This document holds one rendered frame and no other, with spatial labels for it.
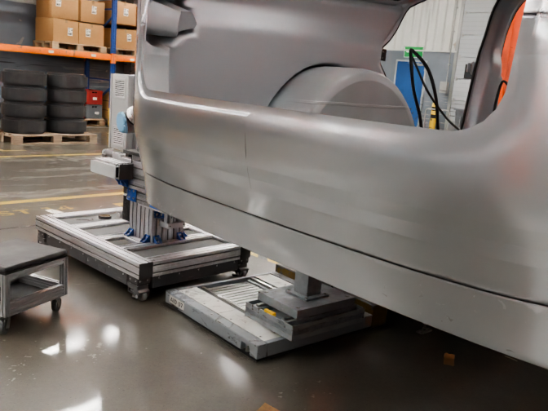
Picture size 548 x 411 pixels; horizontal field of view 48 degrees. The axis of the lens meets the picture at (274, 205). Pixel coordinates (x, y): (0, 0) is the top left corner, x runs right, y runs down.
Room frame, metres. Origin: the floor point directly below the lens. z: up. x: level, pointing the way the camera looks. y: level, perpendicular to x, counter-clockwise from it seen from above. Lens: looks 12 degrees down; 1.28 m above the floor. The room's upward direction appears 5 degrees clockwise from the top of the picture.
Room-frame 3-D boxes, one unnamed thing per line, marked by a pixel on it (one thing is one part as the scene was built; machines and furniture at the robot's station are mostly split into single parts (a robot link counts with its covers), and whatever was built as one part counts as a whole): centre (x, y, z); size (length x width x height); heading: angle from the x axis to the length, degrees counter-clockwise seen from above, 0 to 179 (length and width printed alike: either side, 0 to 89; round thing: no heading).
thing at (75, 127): (9.85, 3.77, 0.55); 1.40 x 0.80 x 1.09; 139
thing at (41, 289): (2.91, 1.28, 0.17); 0.43 x 0.36 x 0.34; 156
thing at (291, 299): (2.97, -0.21, 0.32); 0.40 x 0.30 x 0.28; 131
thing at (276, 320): (2.97, -0.21, 0.13); 0.50 x 0.36 x 0.10; 131
